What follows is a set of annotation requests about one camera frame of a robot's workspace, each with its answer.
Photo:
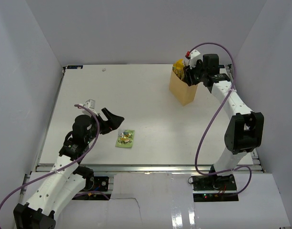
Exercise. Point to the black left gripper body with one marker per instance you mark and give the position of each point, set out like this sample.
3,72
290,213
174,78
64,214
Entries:
90,136

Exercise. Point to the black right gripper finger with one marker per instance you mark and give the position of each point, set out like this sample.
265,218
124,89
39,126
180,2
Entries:
187,70
189,79

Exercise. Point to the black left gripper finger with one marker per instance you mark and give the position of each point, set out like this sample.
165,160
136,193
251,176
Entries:
113,121
107,128

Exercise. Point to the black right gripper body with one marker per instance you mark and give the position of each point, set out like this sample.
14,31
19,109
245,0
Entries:
198,73

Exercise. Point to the yellow M&M packet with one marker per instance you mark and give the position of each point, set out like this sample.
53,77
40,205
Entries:
183,64
177,68

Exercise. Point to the green candy packet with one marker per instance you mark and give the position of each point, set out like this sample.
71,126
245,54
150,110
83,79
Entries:
125,138

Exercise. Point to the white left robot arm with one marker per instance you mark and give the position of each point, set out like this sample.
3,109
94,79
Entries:
67,177

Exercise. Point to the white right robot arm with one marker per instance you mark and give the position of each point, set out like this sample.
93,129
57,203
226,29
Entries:
244,131

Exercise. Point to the brown paper bag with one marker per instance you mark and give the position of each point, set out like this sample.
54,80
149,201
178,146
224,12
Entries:
182,92

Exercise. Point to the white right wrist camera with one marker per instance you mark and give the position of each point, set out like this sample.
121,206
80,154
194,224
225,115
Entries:
193,56

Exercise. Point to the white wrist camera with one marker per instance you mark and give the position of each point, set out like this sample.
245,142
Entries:
193,56
90,104

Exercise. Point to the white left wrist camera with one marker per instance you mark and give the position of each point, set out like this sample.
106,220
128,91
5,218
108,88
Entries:
90,104

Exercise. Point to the aluminium table front rail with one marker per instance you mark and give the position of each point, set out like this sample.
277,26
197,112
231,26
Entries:
130,168

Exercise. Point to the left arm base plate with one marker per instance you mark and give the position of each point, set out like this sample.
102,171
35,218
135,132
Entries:
96,188

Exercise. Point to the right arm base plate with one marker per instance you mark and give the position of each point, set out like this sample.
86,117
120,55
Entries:
213,189

